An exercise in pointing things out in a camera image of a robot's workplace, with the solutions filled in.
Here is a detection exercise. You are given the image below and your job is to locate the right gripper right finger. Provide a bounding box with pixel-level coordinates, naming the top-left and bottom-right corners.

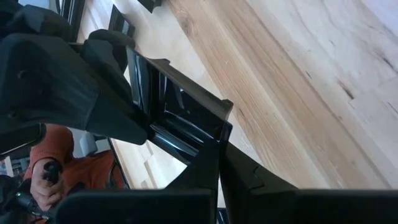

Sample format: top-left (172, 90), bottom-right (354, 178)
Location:
top-left (219, 143), bottom-right (398, 224)

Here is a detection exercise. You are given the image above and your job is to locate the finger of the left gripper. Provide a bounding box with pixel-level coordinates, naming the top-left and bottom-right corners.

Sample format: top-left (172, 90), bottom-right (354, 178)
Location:
top-left (0, 33), bottom-right (147, 146)
top-left (82, 29), bottom-right (136, 75)

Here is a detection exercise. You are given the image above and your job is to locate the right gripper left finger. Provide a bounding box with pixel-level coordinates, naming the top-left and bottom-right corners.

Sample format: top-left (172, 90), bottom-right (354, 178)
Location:
top-left (55, 141), bottom-right (220, 224)

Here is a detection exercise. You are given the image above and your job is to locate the person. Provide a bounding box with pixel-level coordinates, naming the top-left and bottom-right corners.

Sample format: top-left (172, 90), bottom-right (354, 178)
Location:
top-left (23, 124), bottom-right (127, 224)

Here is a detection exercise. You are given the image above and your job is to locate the person's hand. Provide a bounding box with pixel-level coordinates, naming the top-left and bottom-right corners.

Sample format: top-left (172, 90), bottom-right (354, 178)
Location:
top-left (30, 157), bottom-right (65, 212)

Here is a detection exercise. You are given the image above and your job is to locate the black leader arm handle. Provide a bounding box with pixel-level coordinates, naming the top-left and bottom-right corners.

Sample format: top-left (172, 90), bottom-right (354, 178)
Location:
top-left (0, 160), bottom-right (63, 222)

